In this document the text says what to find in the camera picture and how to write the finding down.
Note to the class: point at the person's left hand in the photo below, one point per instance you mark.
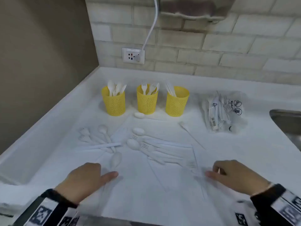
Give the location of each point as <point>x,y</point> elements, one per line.
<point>84,181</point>

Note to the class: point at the person's right hand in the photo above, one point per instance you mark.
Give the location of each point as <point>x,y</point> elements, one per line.
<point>239,178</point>

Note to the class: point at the clear plastic cutlery bag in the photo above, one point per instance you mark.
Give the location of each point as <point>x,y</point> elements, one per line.
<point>231,110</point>

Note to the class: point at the packed bundle of white cutlery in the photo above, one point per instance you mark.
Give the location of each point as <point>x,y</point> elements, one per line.
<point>212,112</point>

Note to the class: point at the pile of white plastic cutlery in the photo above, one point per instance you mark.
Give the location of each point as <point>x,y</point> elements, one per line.
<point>152,148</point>

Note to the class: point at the white plastic knife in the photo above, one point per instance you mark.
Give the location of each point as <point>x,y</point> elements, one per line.
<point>183,125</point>

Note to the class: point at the white plastic spoon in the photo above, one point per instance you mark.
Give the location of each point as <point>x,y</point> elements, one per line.
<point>141,115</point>

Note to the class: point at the bunch of sorted white spoons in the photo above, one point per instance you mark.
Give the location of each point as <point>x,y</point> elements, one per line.
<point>111,85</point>

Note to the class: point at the bunch of sorted white knives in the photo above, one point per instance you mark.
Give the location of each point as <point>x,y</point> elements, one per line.
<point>171,88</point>

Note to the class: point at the bunch of sorted white forks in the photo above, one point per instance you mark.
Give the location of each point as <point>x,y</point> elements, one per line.
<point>152,88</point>

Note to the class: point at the black right wrist band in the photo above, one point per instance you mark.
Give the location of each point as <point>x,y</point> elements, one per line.
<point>272,197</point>

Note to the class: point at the black wrist band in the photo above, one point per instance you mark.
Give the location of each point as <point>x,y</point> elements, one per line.
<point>272,197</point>
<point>50,200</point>

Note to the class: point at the black left wrist band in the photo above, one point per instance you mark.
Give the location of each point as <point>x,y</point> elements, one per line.
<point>50,200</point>

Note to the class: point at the steel sink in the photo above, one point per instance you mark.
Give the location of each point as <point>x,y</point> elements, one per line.
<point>289,122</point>

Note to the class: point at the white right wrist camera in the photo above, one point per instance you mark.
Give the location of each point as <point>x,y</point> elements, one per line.
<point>241,215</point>

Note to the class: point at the white wall socket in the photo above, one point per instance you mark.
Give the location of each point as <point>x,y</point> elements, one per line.
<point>131,55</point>

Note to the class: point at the steel wall hand dryer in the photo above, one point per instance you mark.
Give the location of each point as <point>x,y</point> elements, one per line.
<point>195,8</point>

